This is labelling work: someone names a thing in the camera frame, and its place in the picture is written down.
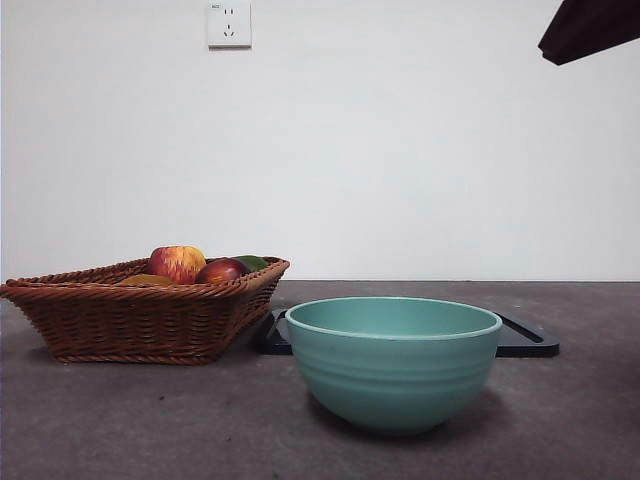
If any dark red round fruit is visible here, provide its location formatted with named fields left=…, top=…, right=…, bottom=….
left=194, top=258, right=251, bottom=285

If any teal ribbed bowl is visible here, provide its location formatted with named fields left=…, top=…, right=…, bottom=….
left=284, top=296, right=503, bottom=435

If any brown wicker basket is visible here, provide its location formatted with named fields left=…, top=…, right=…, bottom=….
left=0, top=256, right=292, bottom=365

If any green fruit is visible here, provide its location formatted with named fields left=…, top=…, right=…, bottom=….
left=233, top=255, right=270, bottom=274

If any white wall socket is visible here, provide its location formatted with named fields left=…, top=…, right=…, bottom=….
left=207, top=1, right=253, bottom=50

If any black rectangular tray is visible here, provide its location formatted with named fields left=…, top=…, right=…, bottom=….
left=254, top=308, right=560, bottom=358

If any red yellow apple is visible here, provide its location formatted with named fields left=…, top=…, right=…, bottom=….
left=147, top=244, right=207, bottom=285

